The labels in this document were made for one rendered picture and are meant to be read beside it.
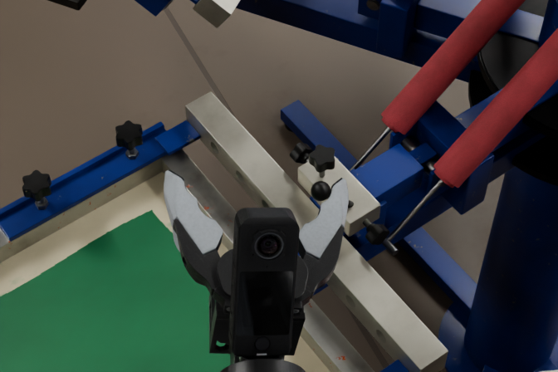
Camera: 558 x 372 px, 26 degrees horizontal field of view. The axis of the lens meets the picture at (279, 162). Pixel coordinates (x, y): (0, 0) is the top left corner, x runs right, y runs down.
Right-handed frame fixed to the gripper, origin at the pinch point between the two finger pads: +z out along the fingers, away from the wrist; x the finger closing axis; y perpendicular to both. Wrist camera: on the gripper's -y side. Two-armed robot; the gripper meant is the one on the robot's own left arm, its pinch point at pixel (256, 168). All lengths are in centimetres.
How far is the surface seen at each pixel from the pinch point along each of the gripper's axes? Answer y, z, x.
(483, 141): 52, 46, 41
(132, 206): 74, 48, -9
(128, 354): 74, 22, -9
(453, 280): 154, 87, 69
